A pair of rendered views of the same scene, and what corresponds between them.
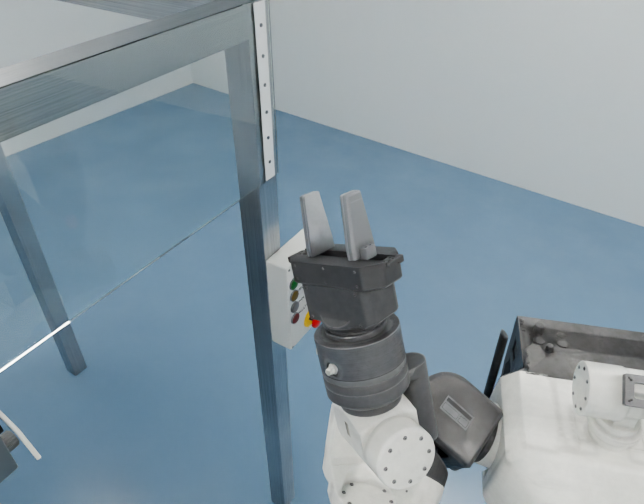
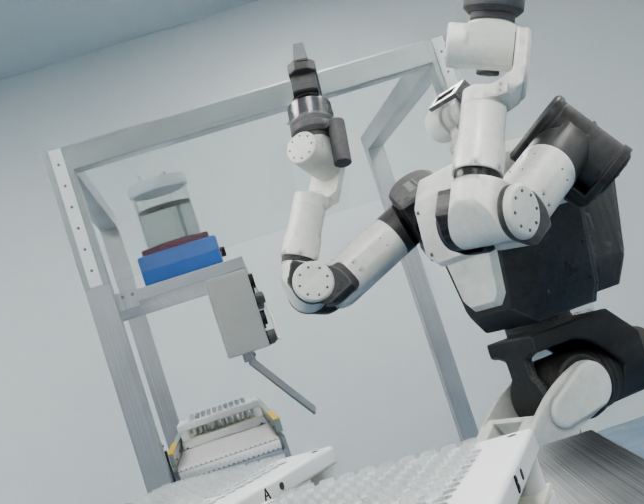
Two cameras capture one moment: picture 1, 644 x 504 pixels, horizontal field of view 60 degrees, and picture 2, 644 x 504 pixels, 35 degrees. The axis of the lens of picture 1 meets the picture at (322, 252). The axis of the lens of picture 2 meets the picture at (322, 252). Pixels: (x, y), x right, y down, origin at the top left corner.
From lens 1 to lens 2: 201 cm
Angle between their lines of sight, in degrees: 62
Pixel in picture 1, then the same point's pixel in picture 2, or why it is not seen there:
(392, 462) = (293, 147)
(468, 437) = (409, 194)
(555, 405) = not seen: hidden behind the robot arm
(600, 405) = (429, 121)
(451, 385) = (416, 174)
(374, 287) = (291, 71)
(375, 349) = (296, 102)
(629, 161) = not seen: outside the picture
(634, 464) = not seen: hidden behind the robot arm
